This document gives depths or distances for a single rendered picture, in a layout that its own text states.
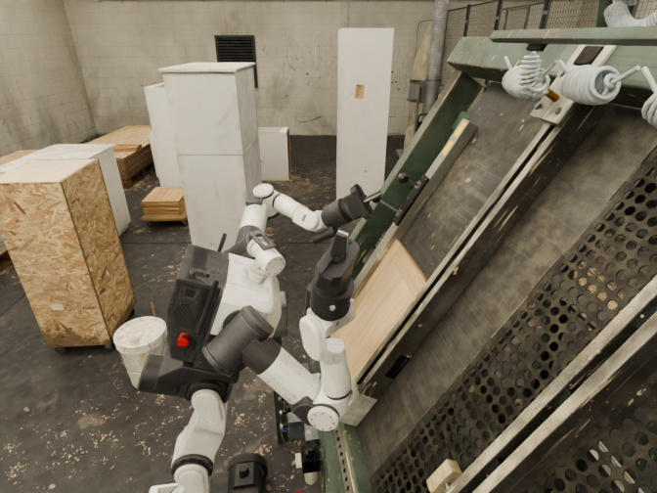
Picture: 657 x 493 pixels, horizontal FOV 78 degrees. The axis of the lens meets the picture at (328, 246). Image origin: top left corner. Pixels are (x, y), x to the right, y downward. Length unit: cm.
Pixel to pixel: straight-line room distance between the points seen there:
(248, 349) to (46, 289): 224
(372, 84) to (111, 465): 414
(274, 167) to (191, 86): 302
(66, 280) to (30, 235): 34
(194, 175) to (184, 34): 623
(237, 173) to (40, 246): 154
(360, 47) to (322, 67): 445
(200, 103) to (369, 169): 233
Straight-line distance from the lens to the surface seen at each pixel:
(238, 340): 99
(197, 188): 374
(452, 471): 101
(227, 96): 348
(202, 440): 158
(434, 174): 145
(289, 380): 104
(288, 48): 928
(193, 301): 113
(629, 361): 78
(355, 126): 494
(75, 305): 310
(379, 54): 488
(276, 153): 626
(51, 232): 287
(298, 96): 933
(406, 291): 132
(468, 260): 110
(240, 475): 211
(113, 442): 272
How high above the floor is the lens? 196
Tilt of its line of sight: 27 degrees down
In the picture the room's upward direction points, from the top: straight up
